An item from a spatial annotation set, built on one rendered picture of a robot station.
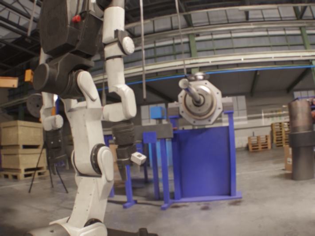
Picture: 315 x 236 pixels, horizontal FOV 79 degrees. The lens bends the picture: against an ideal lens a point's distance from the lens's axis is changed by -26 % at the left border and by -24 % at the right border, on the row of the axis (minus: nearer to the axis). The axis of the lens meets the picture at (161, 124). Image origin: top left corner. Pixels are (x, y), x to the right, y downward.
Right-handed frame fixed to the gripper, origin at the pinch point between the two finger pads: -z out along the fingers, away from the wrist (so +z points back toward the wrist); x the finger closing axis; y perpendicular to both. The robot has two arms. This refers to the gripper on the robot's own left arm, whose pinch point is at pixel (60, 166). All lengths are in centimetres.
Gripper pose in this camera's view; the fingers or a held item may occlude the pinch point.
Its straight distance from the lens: 127.2
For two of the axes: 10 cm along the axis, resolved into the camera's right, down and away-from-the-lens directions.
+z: -1.5, -9.8, -1.0
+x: 3.8, -1.5, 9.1
